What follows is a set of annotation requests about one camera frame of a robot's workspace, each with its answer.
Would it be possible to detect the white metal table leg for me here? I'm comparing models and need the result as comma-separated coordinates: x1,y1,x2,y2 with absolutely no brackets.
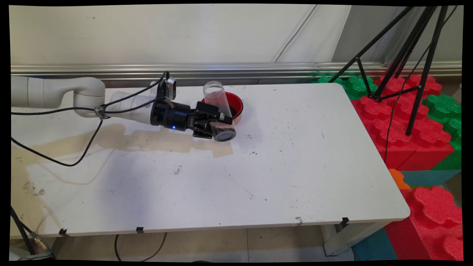
321,222,387,256

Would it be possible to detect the teal foam mat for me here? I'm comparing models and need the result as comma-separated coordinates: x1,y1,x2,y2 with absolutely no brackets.
351,227,398,261

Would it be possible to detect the aluminium rail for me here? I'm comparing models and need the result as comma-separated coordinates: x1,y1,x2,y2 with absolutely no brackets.
11,62,462,89

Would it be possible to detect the clear plastic jar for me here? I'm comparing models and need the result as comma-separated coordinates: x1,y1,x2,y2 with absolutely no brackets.
203,81,237,143

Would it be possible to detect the black velcro cable strap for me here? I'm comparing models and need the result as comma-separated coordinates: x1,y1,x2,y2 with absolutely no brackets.
94,105,111,120

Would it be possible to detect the teal foam block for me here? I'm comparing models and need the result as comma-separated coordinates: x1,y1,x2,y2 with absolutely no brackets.
401,170,462,189

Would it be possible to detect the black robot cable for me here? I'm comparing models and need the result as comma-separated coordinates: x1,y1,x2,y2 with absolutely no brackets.
11,71,170,167

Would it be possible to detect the black cable under table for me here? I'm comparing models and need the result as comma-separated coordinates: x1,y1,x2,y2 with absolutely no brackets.
114,232,167,262

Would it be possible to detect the orange foam piece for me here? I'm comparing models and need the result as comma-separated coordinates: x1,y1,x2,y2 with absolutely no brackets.
389,169,411,190

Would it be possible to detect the large red foam block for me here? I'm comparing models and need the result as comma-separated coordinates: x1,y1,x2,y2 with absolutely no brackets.
351,75,455,171

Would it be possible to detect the black tripod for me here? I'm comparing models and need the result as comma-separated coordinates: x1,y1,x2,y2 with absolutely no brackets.
328,6,449,136

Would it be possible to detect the red bowl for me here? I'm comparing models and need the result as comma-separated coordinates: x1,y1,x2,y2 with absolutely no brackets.
201,92,244,126

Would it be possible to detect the black cable brass connector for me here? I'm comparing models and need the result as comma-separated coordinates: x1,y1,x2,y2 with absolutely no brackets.
10,205,56,260

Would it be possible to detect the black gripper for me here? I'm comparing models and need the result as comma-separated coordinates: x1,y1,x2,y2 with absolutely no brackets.
150,99,234,140

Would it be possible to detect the green foam block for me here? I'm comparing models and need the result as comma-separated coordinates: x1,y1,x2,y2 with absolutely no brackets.
312,72,378,100
422,94,462,170

